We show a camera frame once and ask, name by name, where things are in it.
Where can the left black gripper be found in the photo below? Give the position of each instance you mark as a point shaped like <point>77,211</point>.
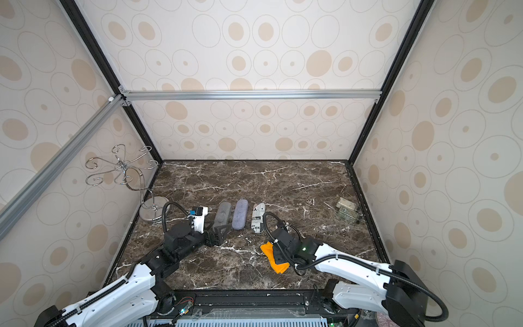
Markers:
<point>213,241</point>

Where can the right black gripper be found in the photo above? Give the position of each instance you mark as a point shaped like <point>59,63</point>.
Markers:
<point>276,236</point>

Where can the orange cleaning cloth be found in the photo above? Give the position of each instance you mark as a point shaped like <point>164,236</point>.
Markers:
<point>268,251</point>

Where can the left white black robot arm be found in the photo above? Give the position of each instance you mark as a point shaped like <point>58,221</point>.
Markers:
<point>143,290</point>

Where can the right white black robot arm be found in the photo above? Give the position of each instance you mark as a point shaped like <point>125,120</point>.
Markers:
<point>394,289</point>

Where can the grey eyeglass case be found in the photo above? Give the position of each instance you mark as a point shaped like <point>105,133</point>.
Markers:
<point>222,215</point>

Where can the lavender eyeglass case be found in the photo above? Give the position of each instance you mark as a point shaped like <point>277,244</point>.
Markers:
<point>240,214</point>

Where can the chrome hook stand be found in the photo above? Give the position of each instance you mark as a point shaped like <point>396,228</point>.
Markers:
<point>130,174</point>

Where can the green clear box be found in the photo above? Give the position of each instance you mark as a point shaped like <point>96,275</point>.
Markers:
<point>348,210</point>

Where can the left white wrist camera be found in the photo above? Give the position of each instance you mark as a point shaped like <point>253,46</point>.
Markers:
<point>197,216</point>

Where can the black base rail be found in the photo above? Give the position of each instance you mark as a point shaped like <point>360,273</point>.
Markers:
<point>252,308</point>

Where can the diagonal aluminium frame bar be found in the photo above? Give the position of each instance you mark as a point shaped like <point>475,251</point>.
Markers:
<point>24,199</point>

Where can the horizontal aluminium frame bar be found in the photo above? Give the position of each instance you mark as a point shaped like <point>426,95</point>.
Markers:
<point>251,95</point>

